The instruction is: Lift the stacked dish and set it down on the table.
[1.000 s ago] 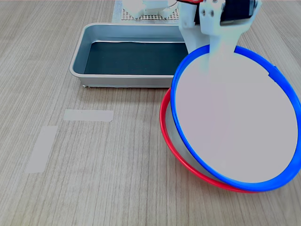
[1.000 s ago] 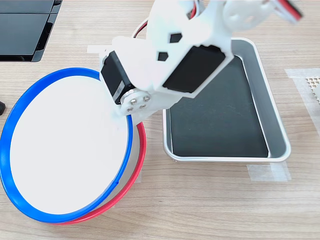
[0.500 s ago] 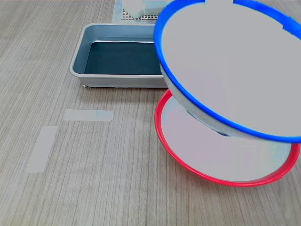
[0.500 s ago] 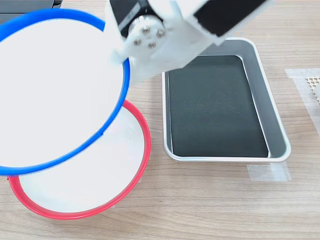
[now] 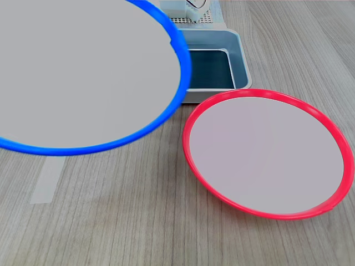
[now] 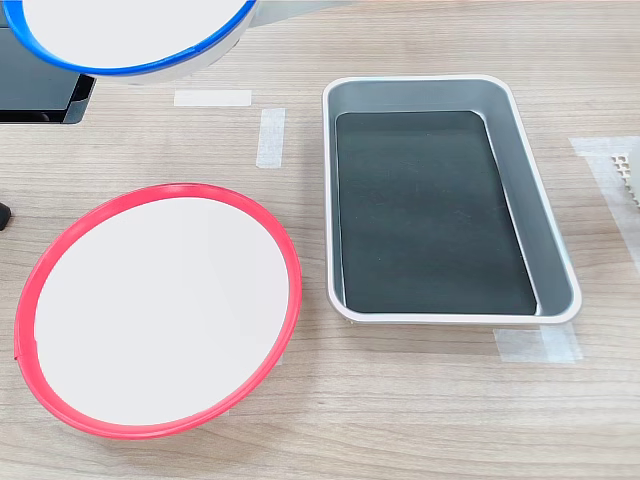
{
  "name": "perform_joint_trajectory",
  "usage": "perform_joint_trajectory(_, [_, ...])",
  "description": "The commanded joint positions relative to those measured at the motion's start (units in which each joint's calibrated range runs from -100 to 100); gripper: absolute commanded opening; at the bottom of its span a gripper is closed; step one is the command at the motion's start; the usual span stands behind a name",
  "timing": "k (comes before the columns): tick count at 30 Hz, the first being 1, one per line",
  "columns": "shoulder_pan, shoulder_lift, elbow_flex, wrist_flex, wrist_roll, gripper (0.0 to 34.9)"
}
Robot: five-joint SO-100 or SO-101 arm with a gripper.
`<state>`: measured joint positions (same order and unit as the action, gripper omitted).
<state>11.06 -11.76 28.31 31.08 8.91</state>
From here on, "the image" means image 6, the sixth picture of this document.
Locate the blue-rimmed white plate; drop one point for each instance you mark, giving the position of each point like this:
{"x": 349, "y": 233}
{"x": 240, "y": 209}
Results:
{"x": 125, "y": 30}

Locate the black mat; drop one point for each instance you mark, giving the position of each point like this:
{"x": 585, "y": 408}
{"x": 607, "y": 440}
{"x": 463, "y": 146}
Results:
{"x": 430, "y": 215}

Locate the translucent tape strip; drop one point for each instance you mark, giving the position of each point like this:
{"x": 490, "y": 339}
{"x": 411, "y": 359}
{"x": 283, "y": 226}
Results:
{"x": 271, "y": 137}
{"x": 212, "y": 97}
{"x": 537, "y": 345}

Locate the red-rimmed white plate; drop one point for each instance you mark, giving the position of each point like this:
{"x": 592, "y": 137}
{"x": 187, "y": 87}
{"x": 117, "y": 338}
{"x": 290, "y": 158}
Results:
{"x": 160, "y": 310}

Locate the steel tray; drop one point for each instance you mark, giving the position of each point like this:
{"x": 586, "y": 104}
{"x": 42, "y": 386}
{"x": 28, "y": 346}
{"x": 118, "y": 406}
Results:
{"x": 540, "y": 200}

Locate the small black object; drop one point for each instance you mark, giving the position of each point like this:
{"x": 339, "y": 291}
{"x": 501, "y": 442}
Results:
{"x": 4, "y": 216}

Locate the pale perforated base plate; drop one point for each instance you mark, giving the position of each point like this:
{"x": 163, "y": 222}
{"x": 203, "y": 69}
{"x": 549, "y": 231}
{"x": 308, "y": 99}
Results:
{"x": 620, "y": 170}

